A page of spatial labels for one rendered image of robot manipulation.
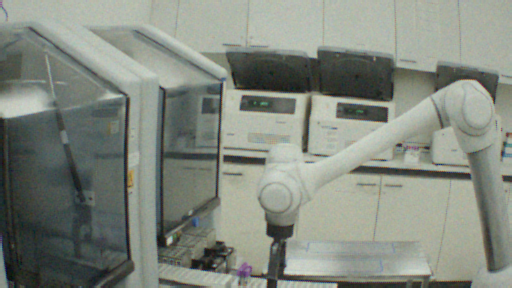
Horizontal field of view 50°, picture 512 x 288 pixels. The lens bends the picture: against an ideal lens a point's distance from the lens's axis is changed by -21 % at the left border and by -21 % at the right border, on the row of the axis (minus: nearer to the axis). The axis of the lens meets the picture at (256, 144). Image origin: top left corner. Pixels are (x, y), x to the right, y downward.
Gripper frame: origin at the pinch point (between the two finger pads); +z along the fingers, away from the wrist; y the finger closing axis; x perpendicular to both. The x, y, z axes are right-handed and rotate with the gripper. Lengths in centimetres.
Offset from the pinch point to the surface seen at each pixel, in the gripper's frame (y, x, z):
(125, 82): -31, 34, -57
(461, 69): 247, -83, -69
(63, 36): -31, 55, -70
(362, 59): 251, -9, -65
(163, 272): -2.7, 33.0, -0.4
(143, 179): -17.6, 33.1, -31.7
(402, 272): 31, -40, 4
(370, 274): 28.2, -27.8, 3.6
